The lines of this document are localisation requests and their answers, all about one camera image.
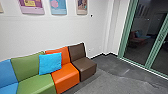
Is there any green framed glass door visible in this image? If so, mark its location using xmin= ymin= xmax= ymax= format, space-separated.
xmin=117 ymin=0 xmax=168 ymax=80

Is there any orange sofa seat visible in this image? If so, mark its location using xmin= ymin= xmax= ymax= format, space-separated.
xmin=44 ymin=46 xmax=81 ymax=94

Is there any cyan square cushion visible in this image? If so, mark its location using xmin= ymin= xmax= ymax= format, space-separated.
xmin=38 ymin=52 xmax=64 ymax=77

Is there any dark red lounge sofa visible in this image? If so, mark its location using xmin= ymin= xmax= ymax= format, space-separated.
xmin=129 ymin=29 xmax=152 ymax=48

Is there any green sofa seat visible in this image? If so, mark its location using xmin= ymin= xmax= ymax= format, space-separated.
xmin=10 ymin=50 xmax=58 ymax=94

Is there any blue sofa seat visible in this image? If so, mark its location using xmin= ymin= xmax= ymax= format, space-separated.
xmin=0 ymin=58 xmax=20 ymax=94

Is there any white wall outlet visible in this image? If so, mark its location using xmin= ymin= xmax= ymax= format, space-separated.
xmin=85 ymin=47 xmax=92 ymax=53

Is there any tan pink wall poster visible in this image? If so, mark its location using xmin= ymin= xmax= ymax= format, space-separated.
xmin=75 ymin=0 xmax=89 ymax=16

